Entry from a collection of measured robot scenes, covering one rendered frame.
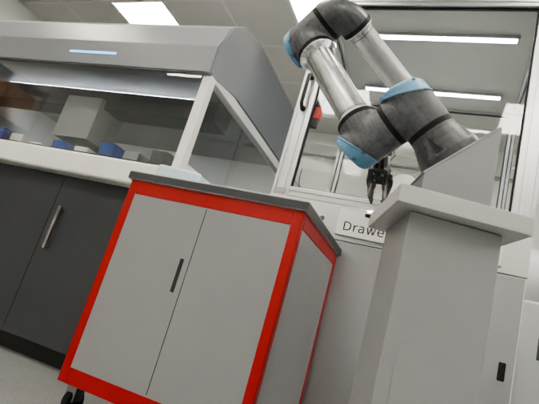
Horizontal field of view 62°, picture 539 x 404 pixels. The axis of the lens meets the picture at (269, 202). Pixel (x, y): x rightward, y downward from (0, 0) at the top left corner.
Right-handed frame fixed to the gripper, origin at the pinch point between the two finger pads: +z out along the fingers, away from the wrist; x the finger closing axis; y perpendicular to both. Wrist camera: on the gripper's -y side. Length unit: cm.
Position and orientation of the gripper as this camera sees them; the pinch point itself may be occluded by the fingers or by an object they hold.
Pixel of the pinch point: (377, 200)
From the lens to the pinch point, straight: 177.2
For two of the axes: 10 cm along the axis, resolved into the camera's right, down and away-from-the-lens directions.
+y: -4.0, 2.6, -8.8
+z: -0.5, 9.5, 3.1
